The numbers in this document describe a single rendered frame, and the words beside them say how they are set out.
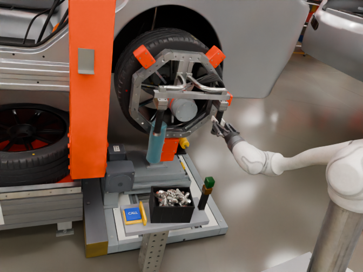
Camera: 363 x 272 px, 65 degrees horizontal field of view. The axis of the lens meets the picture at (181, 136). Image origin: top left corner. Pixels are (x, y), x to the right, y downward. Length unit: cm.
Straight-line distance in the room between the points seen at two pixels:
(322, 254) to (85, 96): 104
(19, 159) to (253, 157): 119
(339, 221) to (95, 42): 101
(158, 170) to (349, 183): 148
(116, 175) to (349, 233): 125
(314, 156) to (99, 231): 123
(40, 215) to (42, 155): 34
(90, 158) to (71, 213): 48
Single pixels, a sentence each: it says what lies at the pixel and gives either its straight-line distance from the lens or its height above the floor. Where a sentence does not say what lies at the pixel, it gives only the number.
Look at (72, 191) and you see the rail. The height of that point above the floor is 36.
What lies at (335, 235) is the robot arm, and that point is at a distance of 97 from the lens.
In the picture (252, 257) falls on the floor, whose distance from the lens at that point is 207.
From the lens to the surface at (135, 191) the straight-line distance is 205.
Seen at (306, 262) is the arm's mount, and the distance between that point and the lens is 167.
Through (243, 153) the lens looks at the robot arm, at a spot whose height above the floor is 86.
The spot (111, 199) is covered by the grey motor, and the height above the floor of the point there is 14.
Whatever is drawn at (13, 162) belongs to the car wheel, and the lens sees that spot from 172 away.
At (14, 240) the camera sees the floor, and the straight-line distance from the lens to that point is 199.
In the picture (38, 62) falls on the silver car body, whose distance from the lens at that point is 179.
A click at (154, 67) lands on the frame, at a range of 154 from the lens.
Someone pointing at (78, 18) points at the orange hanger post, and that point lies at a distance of 116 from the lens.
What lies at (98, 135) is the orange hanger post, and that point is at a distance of 137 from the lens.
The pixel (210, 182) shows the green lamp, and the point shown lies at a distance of 141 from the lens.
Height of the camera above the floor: 155
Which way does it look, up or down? 32 degrees down
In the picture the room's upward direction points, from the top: 13 degrees clockwise
